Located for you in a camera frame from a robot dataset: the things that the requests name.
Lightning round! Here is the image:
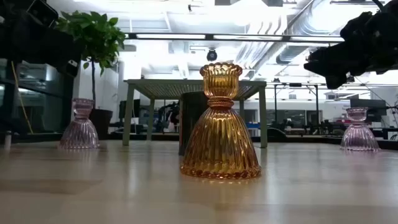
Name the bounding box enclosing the yellow cable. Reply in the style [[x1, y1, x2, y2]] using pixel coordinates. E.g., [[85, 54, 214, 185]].
[[11, 60, 34, 135]]

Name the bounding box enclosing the amber glass candle holder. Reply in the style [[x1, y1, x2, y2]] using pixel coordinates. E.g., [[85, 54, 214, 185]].
[[179, 62, 262, 180]]

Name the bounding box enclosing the grey cabinet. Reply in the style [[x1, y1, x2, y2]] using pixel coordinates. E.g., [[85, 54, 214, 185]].
[[0, 58, 75, 142]]

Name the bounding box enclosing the black aluminium table frame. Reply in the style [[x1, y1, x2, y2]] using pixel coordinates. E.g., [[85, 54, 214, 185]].
[[0, 130, 398, 151]]

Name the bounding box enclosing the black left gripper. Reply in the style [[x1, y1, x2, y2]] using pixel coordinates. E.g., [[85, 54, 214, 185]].
[[18, 26, 86, 78]]

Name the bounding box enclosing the black computer monitor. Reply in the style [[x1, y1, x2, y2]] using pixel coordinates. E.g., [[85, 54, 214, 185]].
[[119, 98, 141, 121], [349, 98, 388, 123]]

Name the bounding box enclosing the green perforated metal shelf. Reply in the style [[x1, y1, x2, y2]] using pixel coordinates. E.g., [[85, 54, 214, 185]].
[[122, 78, 269, 149]]

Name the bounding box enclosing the pink glass candle holder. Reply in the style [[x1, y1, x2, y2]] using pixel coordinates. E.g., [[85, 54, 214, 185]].
[[58, 98, 101, 150], [340, 106, 381, 152]]

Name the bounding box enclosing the green leafy plant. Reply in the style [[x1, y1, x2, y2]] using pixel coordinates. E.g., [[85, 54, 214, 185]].
[[54, 11, 127, 110]]

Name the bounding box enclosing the black metal frame stand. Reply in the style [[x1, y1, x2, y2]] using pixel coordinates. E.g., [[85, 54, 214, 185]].
[[272, 82, 320, 125]]

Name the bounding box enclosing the black plant pot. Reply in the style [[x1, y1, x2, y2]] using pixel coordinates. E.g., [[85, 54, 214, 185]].
[[89, 108, 114, 141]]

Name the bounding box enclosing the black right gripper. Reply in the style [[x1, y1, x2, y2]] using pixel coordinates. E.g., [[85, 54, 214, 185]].
[[303, 40, 379, 90]]

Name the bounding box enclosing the long ceiling light bar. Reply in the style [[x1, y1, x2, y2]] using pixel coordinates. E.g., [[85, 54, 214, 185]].
[[124, 32, 345, 44]]

